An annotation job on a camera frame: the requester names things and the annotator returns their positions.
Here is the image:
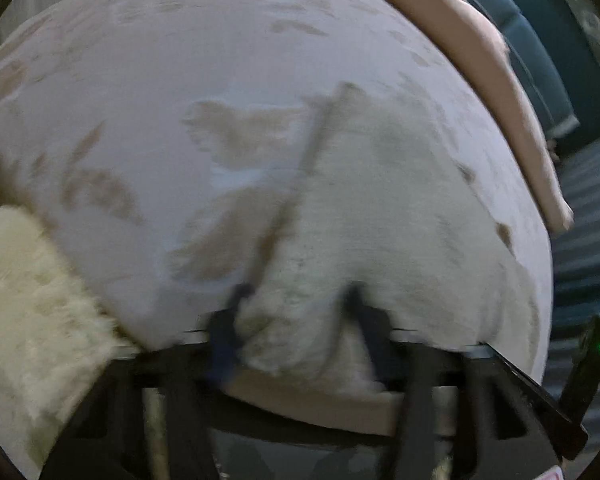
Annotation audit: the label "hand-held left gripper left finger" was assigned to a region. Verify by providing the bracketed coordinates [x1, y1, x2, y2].
[40, 285, 253, 480]

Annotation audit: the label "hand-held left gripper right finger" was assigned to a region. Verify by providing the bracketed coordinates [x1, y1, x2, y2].
[345, 285, 561, 480]

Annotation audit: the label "cream knit sweater black hearts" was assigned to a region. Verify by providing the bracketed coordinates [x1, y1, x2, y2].
[237, 82, 541, 396]

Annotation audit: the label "grey striped curtain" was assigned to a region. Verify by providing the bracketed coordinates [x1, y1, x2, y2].
[545, 135, 600, 411]

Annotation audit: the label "white fluffy rug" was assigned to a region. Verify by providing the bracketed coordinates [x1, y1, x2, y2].
[0, 205, 166, 466]

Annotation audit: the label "pink duvet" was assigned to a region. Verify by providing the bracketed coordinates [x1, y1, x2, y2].
[330, 0, 576, 233]

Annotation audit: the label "teal upholstered headboard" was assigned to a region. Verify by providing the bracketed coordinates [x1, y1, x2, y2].
[420, 0, 600, 141]

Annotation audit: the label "grey bed frame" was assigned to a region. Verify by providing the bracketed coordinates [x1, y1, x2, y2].
[210, 427, 406, 480]

